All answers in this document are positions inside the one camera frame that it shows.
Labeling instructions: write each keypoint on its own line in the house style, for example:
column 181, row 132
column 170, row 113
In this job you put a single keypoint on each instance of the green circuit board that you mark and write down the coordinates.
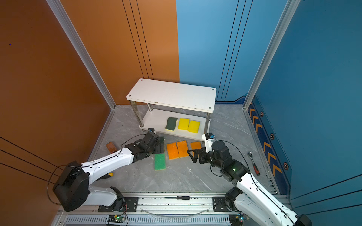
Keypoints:
column 116, row 219
column 238, row 220

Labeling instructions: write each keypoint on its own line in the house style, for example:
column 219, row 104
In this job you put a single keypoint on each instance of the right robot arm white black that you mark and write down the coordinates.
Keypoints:
column 247, row 195

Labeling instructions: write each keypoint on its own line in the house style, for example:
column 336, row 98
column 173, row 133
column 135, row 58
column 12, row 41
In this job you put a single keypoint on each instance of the yellow black handled screwdriver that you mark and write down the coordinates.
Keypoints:
column 107, row 176

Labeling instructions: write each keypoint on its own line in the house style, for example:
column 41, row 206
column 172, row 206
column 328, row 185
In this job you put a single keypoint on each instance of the orange sponge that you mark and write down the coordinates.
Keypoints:
column 182, row 147
column 196, row 145
column 172, row 150

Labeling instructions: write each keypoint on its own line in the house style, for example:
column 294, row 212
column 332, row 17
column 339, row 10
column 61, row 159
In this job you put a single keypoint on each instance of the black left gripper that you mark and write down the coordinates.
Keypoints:
column 162, row 150

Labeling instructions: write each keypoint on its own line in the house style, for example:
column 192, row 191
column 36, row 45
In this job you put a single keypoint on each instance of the left green circuit board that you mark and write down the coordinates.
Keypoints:
column 116, row 219

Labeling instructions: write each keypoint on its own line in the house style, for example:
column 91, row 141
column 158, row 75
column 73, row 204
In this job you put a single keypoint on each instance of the left aluminium corner post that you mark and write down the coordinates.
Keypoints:
column 72, row 34

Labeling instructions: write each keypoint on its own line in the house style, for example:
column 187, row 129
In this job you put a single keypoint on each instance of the light green sponge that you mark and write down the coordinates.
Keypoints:
column 159, row 162

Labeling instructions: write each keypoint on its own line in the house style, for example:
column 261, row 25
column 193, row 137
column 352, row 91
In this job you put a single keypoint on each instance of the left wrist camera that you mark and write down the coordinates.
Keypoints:
column 151, row 130

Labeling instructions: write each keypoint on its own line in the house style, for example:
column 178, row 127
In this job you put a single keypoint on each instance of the brown sponge by wall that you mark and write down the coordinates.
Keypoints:
column 111, row 147

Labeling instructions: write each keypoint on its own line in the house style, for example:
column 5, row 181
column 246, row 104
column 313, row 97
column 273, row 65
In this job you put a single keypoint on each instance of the orange sponge left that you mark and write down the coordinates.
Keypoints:
column 172, row 150

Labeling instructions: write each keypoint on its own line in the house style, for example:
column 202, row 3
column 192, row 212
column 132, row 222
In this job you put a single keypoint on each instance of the aluminium corner post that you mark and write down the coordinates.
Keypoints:
column 72, row 34
column 282, row 25

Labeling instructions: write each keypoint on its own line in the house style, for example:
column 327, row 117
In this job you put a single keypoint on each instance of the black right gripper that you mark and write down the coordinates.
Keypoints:
column 202, row 153

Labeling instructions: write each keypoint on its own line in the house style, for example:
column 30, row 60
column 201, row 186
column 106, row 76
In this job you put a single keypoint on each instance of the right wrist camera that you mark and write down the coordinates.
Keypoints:
column 208, row 139

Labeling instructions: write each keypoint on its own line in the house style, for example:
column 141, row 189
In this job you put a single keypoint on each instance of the yellow sponge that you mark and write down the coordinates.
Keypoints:
column 193, row 126
column 183, row 124

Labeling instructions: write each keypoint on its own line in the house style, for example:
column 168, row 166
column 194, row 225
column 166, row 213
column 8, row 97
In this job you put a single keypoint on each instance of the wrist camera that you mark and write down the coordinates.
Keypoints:
column 151, row 130
column 208, row 139

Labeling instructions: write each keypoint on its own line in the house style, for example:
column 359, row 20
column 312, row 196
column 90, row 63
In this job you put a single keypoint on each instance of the orange sponge middle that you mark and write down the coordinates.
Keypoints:
column 182, row 147

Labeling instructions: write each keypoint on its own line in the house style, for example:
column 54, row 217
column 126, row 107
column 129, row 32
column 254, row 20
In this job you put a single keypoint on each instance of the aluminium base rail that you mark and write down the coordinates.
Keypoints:
column 157, row 209

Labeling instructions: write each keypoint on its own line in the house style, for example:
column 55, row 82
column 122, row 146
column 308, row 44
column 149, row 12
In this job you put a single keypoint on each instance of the red handled ratchet tool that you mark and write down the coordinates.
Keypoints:
column 250, row 154

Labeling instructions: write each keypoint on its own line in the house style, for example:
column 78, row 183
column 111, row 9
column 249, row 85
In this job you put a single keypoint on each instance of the right aluminium corner post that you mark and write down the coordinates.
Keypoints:
column 282, row 25

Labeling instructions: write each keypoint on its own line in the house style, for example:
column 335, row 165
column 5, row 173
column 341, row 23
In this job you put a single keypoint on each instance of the orange sponge right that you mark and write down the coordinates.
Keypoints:
column 196, row 145

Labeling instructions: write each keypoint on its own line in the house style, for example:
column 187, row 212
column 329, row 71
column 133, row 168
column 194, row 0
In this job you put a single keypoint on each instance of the black screwdriver on rail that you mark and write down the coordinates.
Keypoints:
column 185, row 197

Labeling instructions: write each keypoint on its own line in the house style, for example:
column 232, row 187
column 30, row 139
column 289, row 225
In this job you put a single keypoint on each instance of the white two-tier shelf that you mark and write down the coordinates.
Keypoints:
column 148, row 93

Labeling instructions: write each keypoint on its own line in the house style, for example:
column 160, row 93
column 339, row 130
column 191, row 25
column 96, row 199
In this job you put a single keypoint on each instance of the right green circuit board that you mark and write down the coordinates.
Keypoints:
column 238, row 220

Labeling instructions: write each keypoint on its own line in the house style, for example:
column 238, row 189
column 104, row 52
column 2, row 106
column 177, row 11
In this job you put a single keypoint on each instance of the green wavy sponge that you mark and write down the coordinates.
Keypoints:
column 171, row 124

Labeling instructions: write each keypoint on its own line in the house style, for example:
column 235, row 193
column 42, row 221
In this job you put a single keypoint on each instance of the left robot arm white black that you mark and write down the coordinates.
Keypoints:
column 74, row 187

